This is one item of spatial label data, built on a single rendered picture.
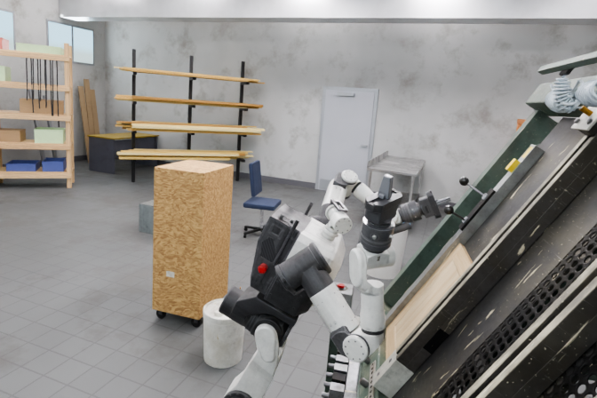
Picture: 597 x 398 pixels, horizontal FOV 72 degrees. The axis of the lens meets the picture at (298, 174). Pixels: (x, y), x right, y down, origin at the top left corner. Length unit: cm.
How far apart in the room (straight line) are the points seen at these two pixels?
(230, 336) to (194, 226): 84
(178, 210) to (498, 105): 645
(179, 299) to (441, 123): 619
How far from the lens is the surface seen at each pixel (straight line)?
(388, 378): 152
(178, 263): 339
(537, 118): 203
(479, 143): 839
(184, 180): 318
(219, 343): 303
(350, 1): 750
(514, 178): 178
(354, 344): 127
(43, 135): 835
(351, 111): 854
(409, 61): 846
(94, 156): 998
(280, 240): 146
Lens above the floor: 182
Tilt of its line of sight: 10 degrees down
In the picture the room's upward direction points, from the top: 4 degrees clockwise
